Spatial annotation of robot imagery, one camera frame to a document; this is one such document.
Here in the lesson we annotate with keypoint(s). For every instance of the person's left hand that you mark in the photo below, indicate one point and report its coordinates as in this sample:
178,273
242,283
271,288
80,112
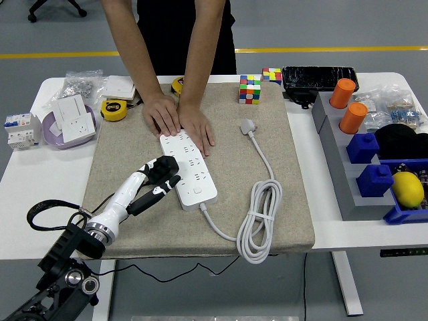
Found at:
197,128

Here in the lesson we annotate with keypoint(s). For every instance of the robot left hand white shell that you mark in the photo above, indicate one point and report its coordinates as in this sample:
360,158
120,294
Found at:
120,200

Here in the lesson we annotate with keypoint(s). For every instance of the person's right hand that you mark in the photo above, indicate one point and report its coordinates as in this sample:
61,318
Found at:
162,113

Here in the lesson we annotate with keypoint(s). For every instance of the black plug adapter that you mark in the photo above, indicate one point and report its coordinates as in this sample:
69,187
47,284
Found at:
165,167

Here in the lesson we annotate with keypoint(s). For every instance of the white power strip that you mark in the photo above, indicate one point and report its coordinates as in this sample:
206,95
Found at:
200,182

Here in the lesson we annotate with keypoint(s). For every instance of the person's left forearm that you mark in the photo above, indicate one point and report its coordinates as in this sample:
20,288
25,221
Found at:
202,50

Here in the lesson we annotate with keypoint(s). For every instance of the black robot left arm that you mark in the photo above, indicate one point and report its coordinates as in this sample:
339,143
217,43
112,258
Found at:
73,240

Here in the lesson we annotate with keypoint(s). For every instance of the person's right forearm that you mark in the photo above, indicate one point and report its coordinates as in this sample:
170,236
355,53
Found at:
133,50

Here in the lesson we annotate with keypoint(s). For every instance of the grey-brown mat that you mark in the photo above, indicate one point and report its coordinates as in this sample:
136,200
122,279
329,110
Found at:
227,160

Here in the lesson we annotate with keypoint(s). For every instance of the yellow tape measure black label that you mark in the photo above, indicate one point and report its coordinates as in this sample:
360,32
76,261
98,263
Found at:
113,110

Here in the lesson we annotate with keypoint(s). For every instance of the large Rubik's cube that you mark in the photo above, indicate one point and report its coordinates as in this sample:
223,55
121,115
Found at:
249,90

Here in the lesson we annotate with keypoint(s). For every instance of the purple bowl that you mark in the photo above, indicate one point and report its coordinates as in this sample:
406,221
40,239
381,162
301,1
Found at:
67,143

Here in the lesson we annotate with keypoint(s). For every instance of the person's torso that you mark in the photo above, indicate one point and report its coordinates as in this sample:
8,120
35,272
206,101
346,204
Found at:
167,33

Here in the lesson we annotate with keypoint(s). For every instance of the clear bag of screws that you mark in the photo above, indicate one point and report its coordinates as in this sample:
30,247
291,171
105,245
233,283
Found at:
78,85

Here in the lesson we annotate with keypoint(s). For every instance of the small Rubik's cube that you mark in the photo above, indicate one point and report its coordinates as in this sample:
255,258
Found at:
271,76

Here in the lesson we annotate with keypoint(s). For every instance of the white table leg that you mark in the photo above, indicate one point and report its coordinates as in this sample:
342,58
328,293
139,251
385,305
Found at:
347,284
103,294

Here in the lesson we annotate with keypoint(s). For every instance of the small white packet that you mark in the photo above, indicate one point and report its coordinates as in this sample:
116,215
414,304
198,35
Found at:
55,128

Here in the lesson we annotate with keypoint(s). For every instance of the black device with clip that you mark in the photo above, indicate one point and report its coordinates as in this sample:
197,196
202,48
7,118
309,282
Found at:
301,97

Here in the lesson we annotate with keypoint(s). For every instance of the white circuit breaker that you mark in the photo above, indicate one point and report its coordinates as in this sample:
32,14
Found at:
20,132

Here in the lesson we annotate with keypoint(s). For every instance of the black wrapped box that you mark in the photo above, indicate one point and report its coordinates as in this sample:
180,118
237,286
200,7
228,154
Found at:
317,77

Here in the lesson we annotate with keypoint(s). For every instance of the orange cylinder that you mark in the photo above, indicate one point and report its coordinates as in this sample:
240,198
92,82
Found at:
341,95
352,118

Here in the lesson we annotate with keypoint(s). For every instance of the grey block holder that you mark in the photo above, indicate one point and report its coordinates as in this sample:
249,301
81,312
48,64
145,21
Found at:
344,187

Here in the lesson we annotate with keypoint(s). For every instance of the black office chair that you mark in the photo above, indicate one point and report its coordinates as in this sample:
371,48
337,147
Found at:
32,16

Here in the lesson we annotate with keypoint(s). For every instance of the blue block with knob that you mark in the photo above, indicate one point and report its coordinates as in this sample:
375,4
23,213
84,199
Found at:
374,182
362,148

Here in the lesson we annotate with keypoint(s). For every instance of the clear bag of small parts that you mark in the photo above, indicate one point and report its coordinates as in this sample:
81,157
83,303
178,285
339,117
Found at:
374,117

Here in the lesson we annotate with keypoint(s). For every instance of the black cloth bundle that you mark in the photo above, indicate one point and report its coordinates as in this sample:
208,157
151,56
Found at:
399,140

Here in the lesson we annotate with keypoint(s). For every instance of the clear bag of resistors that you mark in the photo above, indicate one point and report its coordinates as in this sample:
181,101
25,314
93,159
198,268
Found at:
406,115

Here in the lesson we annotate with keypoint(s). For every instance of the yellow lemon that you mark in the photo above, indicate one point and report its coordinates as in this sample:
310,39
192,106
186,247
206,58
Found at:
407,190

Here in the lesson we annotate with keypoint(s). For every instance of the blue plastic bin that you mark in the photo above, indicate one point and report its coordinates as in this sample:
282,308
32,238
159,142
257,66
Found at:
401,215

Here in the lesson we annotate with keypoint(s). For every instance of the black table control panel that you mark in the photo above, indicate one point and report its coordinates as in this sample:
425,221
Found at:
401,253

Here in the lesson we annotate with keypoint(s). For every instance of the white flat switch panel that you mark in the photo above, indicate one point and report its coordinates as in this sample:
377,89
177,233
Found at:
117,87

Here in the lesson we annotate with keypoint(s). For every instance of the white wall socket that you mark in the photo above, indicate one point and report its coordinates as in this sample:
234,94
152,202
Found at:
78,127

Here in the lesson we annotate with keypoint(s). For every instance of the white switch plate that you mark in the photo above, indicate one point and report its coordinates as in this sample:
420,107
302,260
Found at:
68,107

